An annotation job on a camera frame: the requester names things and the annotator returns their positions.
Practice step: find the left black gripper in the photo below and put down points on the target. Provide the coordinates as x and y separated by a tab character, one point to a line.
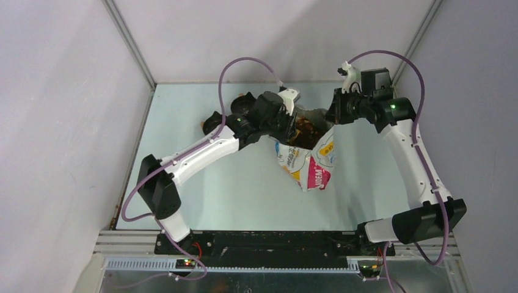
290	126

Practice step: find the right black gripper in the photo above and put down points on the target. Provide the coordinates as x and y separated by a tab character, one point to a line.
335	114

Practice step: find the pet food bag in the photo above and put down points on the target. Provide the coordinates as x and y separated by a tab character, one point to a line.
311	169

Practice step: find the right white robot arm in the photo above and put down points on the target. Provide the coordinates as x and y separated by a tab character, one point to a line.
433	212

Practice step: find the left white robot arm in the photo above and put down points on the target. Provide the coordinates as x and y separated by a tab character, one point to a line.
269	114

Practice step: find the pet food kibble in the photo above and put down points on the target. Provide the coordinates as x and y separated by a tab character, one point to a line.
307	134

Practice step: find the black cat bowl paw print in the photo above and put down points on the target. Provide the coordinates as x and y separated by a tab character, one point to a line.
243	103

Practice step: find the black cat bowl fish print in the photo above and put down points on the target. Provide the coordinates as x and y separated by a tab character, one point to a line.
212	125

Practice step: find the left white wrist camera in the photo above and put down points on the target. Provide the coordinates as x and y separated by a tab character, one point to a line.
289	96

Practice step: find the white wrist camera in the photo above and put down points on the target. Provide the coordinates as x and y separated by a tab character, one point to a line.
351	76
289	96

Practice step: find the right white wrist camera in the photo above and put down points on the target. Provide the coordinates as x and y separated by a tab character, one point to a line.
351	76

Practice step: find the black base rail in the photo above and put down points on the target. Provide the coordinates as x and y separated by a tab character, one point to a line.
279	249

